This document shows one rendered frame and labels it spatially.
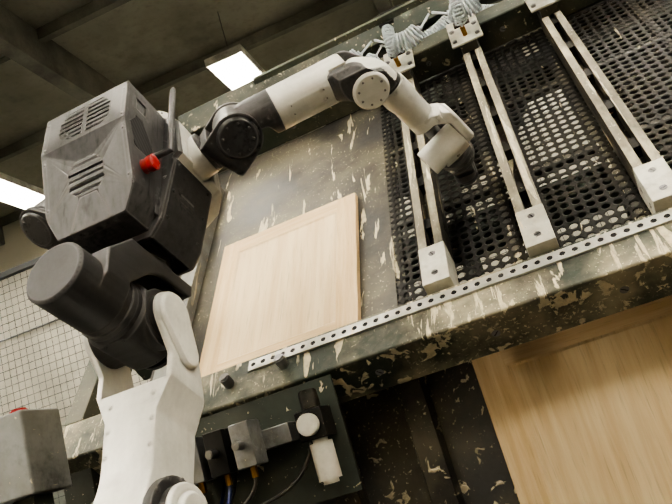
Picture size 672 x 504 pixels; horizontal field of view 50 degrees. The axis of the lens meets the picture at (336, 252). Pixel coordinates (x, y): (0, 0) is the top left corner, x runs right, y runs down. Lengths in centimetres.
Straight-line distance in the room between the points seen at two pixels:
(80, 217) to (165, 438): 42
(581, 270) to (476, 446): 51
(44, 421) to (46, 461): 9
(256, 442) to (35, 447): 49
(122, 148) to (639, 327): 112
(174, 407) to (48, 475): 55
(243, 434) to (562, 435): 69
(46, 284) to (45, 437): 61
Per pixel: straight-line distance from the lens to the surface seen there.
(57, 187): 143
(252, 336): 180
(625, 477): 169
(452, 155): 163
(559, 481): 169
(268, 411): 159
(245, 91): 309
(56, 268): 121
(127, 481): 120
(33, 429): 173
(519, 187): 169
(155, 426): 121
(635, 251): 146
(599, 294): 146
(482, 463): 173
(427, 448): 169
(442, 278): 153
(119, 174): 134
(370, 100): 147
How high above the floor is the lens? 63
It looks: 16 degrees up
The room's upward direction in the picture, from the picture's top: 17 degrees counter-clockwise
